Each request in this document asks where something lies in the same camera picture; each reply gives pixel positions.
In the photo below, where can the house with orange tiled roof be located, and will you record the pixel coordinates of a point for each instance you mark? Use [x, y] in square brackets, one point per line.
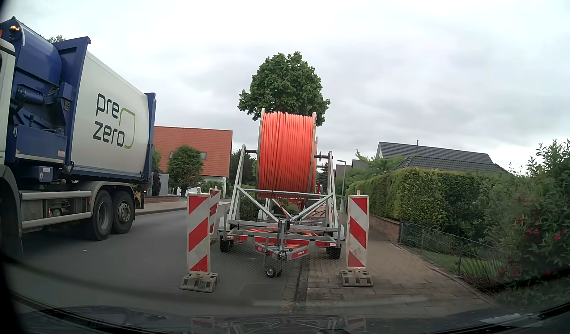
[206, 148]

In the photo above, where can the round-crowned tree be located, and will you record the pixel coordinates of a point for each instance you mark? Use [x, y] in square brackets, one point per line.
[285, 86]

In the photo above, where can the red and white barrier beacon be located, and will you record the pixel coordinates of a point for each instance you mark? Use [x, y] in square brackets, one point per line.
[357, 232]
[214, 208]
[198, 236]

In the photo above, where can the small dark green tree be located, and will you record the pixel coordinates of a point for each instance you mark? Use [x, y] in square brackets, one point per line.
[185, 168]

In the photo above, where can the pavement beyond the road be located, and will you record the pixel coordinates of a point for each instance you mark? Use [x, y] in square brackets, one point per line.
[167, 206]

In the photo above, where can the trimmed green hedge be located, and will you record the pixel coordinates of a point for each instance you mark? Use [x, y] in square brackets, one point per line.
[428, 195]

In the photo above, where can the house with dark grey roof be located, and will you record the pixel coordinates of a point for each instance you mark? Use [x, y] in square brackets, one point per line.
[438, 157]

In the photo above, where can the brick paved pavement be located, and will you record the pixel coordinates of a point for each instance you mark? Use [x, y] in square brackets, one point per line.
[396, 278]

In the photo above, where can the car's own bonnet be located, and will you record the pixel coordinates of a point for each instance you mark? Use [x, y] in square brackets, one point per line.
[285, 324]

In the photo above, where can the grey asphalt road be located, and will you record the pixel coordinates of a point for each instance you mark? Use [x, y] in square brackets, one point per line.
[141, 259]

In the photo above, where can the blue and white refuse lorry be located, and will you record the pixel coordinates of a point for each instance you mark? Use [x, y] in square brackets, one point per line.
[81, 139]

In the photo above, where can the grass strip behind fence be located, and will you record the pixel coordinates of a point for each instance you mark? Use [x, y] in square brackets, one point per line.
[466, 265]

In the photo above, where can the bush with red flowers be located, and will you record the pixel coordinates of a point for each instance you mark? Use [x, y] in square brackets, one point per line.
[540, 218]

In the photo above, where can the lamp post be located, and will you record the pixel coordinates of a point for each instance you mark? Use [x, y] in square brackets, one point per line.
[343, 178]

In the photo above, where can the low brick wall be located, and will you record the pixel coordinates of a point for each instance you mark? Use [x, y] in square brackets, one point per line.
[384, 226]

